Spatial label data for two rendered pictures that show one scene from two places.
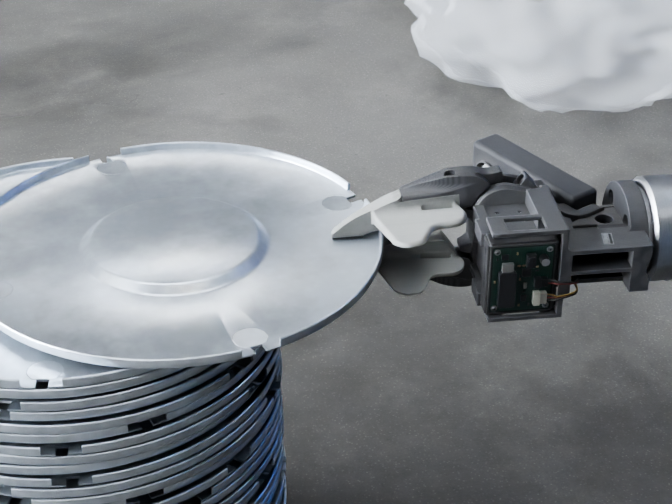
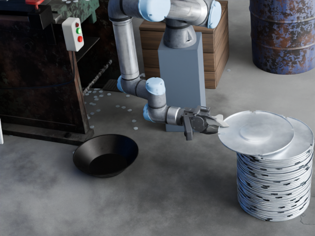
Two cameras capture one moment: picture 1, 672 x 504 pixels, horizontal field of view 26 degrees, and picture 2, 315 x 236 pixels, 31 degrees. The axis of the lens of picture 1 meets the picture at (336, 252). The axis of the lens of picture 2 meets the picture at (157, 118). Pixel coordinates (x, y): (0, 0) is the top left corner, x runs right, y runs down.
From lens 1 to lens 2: 279 cm
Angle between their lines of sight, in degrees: 107
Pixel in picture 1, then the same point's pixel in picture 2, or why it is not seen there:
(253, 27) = not seen: outside the picture
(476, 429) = (183, 205)
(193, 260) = (254, 125)
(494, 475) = (188, 195)
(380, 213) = (221, 120)
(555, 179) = (187, 119)
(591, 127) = not seen: outside the picture
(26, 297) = (284, 128)
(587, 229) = (191, 111)
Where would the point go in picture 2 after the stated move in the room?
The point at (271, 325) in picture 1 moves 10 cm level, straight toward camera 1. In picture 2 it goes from (248, 114) to (257, 102)
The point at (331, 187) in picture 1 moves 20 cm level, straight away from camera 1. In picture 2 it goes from (221, 137) to (197, 167)
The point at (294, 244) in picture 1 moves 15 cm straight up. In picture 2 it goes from (236, 127) to (235, 95)
